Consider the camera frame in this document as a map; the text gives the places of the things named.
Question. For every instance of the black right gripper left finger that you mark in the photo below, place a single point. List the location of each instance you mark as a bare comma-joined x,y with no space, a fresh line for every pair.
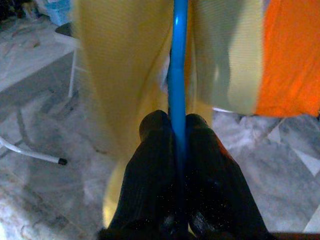
150,187

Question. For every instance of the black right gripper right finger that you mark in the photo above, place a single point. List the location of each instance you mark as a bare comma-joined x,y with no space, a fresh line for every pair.
215,187

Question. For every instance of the blue plastic hanger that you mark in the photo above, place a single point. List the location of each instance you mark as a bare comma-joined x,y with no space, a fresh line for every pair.
178,62

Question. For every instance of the yellow shirt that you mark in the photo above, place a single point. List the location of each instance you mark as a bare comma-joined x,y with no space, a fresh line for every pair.
120,62

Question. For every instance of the orange shirt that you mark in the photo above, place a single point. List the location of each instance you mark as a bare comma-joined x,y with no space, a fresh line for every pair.
292,62

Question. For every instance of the white plastic folding table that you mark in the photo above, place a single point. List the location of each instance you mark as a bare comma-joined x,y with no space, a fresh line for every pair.
30,75

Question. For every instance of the light blue pillow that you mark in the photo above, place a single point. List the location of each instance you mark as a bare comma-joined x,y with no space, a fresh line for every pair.
58,11

